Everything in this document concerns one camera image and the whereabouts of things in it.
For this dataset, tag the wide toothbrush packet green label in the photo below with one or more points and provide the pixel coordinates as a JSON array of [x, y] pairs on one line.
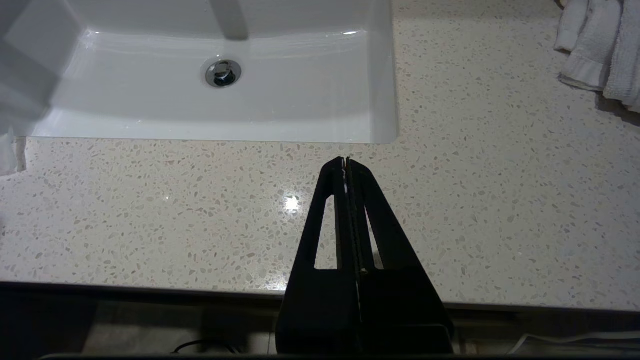
[[11, 155]]

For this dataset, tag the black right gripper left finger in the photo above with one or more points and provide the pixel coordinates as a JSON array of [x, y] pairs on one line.
[[310, 310]]

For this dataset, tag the white ceramic sink basin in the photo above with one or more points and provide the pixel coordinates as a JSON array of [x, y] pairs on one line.
[[300, 90]]

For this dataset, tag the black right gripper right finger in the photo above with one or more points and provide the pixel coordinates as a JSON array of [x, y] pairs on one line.
[[400, 310]]

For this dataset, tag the white crumpled towel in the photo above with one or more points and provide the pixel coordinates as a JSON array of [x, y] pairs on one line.
[[595, 50]]

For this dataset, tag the chrome sink drain plug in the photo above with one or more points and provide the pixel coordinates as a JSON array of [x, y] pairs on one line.
[[223, 73]]

